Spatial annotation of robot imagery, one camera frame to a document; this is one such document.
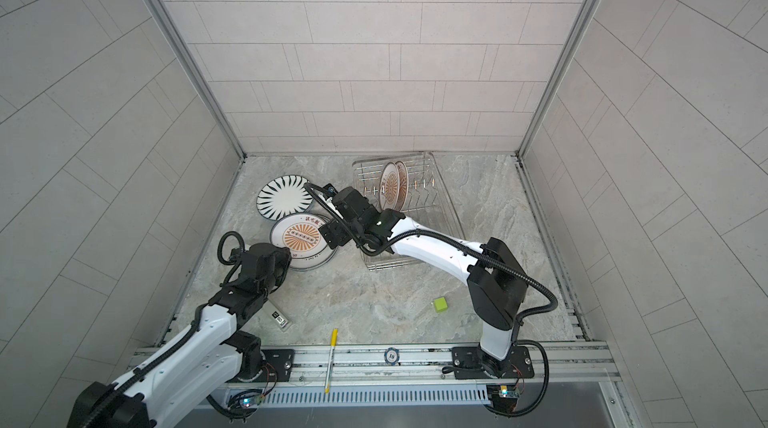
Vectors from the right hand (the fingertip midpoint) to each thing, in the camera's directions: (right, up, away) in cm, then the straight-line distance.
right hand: (331, 224), depth 79 cm
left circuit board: (-15, -36, -14) cm, 42 cm away
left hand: (-10, -6, +5) cm, 13 cm away
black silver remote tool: (-12, -24, -4) cm, 27 cm away
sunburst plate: (+20, +10, +14) cm, 26 cm away
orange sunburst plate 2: (+15, +10, +17) cm, 25 cm away
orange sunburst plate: (-11, -4, +8) cm, 14 cm away
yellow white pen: (+2, -29, -4) cm, 30 cm away
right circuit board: (+42, -38, -11) cm, 58 cm away
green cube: (+29, -22, 0) cm, 36 cm away
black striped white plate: (-22, +6, +23) cm, 33 cm away
